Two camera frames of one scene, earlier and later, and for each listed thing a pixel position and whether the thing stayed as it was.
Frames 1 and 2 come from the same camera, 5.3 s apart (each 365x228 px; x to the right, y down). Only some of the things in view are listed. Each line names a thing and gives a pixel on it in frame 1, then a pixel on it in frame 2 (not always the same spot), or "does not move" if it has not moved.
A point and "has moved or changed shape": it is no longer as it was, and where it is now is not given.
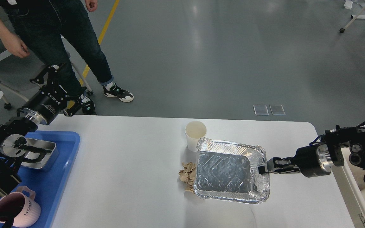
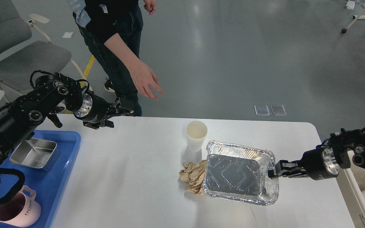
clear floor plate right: x=277 y=110 does not move
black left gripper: x=47 y=102 → x=91 y=108
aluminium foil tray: x=228 y=171 has moved or changed shape
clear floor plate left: x=260 y=110 does not move
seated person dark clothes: x=43 y=26 → x=111 y=28
